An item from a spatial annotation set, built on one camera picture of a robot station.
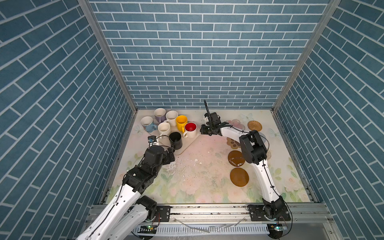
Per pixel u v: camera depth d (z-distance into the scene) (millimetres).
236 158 920
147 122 1025
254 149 637
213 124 872
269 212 654
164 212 740
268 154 958
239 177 861
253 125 1118
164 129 1001
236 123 1120
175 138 956
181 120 1050
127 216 562
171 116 1107
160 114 1100
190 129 1036
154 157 547
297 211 755
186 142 1001
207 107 937
